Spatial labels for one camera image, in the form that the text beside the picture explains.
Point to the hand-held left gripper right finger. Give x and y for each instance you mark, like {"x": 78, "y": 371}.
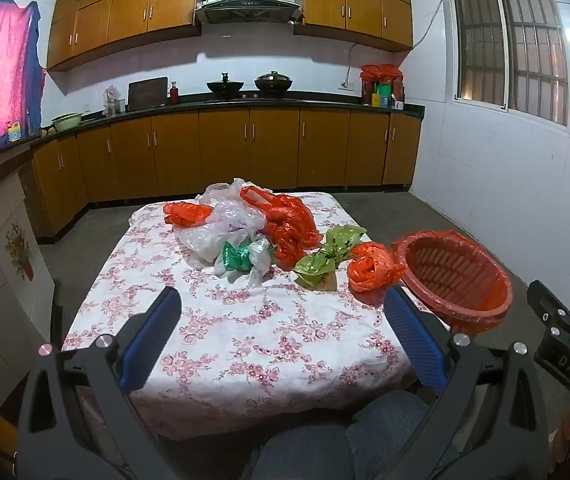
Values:
{"x": 415, "y": 340}

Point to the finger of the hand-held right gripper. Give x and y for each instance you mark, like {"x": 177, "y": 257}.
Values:
{"x": 547, "y": 307}

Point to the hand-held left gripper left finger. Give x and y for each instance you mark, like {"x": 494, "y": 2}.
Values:
{"x": 152, "y": 340}

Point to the red plastic basket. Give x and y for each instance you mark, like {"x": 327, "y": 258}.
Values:
{"x": 450, "y": 265}
{"x": 435, "y": 235}

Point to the small orange plastic bag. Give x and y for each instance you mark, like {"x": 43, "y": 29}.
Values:
{"x": 182, "y": 212}
{"x": 370, "y": 267}

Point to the green and white plastic bag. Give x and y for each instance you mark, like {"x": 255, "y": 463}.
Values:
{"x": 235, "y": 257}

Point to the lime green plastic bag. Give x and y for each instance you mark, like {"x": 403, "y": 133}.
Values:
{"x": 337, "y": 240}

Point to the clear plastic bag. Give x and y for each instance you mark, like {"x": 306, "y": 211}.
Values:
{"x": 215, "y": 230}

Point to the large red-orange plastic bag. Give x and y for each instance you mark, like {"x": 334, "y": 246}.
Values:
{"x": 290, "y": 230}

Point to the person's right leg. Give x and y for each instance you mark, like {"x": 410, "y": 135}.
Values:
{"x": 390, "y": 420}

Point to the person's leg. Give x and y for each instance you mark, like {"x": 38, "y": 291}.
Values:
{"x": 390, "y": 420}
{"x": 300, "y": 455}

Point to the floral tablecloth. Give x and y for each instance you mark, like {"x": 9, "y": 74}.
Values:
{"x": 265, "y": 340}

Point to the person's left leg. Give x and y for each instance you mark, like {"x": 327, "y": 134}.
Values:
{"x": 300, "y": 455}

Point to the wooden base cabinet run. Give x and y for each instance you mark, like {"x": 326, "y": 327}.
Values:
{"x": 225, "y": 150}

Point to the green basin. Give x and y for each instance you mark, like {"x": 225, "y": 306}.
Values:
{"x": 66, "y": 121}

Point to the jar with plastic bag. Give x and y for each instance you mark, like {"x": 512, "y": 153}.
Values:
{"x": 112, "y": 102}

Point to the dark cutting board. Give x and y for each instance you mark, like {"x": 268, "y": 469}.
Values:
{"x": 147, "y": 94}

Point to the red bottle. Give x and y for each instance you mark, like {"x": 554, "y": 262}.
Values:
{"x": 174, "y": 94}

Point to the green box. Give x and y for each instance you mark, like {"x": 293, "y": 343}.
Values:
{"x": 384, "y": 94}

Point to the yellow detergent bottle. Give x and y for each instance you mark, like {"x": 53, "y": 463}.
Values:
{"x": 13, "y": 133}

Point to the black wok with knob lid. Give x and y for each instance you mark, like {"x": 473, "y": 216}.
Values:
{"x": 225, "y": 87}

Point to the black kitchen countertop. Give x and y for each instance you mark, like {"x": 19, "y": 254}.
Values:
{"x": 265, "y": 101}

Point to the barred window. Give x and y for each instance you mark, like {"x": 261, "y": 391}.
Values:
{"x": 510, "y": 45}

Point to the red bag over rack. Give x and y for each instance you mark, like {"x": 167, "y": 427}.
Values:
{"x": 382, "y": 74}

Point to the black wok with domed lid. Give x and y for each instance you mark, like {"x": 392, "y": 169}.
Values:
{"x": 273, "y": 82}

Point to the blue curtain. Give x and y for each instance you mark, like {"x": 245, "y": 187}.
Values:
{"x": 34, "y": 60}

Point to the wall socket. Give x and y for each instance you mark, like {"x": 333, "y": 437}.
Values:
{"x": 347, "y": 85}

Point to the wooden wall cabinet unit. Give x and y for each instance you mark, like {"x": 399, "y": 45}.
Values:
{"x": 115, "y": 15}
{"x": 355, "y": 5}

